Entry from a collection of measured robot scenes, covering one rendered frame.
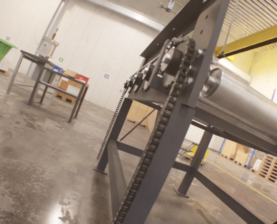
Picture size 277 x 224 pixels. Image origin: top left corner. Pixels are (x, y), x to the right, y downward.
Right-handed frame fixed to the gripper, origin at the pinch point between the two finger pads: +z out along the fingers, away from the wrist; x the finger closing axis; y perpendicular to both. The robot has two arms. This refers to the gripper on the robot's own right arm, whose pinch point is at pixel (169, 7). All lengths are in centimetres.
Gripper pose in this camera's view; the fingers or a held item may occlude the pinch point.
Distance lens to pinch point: 112.0
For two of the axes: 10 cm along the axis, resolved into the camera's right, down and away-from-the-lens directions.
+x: 1.5, 0.6, -9.9
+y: -9.1, -3.8, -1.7
